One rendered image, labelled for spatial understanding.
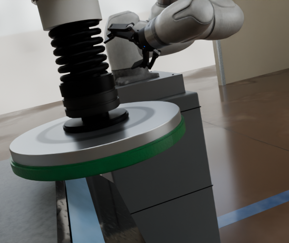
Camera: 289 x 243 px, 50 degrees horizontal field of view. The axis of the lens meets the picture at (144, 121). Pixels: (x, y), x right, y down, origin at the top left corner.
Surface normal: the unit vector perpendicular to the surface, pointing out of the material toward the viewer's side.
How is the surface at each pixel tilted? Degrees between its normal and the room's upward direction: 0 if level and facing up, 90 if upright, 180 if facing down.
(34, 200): 0
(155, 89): 90
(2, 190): 0
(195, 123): 90
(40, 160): 90
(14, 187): 0
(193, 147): 90
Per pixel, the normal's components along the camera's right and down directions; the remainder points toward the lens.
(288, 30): 0.31, 0.17
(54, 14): -0.31, 0.29
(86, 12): 0.60, 0.07
